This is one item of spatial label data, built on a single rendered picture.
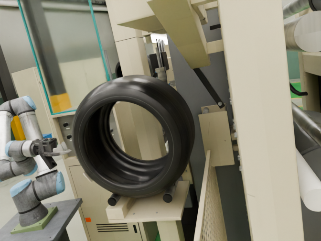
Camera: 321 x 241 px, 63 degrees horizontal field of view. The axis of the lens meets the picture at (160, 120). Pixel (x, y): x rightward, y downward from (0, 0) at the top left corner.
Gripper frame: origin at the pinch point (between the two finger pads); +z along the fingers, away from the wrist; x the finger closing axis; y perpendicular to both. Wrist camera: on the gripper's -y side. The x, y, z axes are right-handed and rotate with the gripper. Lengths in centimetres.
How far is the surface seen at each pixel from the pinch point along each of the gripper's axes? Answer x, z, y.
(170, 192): -9, 55, -16
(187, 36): -23, 68, 51
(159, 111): -12, 54, 23
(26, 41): 697, -565, 124
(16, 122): 545, -537, -121
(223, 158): 19, 79, -10
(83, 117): -12.4, 18.7, 21.5
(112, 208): -11.0, 25.6, -24.8
